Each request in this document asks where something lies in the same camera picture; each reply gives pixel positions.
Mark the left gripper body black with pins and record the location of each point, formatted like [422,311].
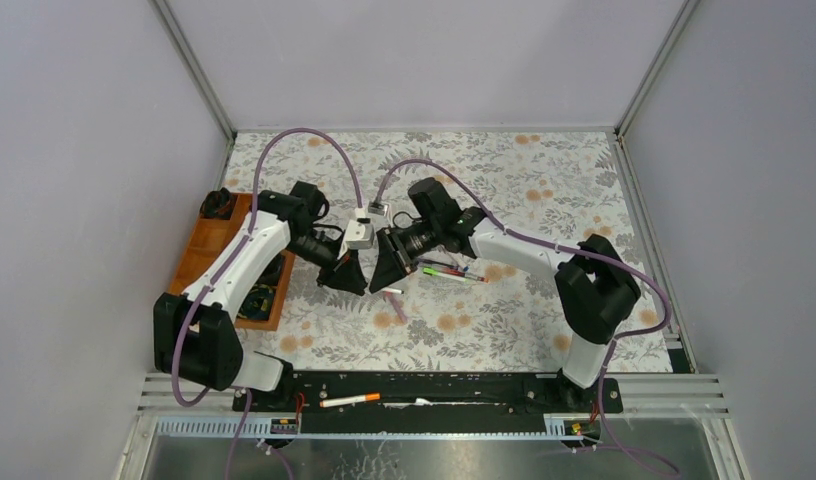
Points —
[320,253]

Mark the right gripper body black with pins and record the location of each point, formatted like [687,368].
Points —
[415,240]

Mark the translucent pink pen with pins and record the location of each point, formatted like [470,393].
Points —
[397,307]

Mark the orange cap white marker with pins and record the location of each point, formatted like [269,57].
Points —
[349,400]

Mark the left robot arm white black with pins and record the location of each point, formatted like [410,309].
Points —
[194,334]

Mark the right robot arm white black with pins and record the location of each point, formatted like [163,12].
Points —
[595,292]

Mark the houndstooth pattern pen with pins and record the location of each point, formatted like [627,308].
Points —
[439,265]

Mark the black tape roll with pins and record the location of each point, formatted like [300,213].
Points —
[258,303]

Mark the wooden compartment tray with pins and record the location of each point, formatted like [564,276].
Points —
[224,255]

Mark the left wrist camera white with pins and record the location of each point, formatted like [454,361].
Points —
[359,233]

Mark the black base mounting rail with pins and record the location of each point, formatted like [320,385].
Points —
[435,402]

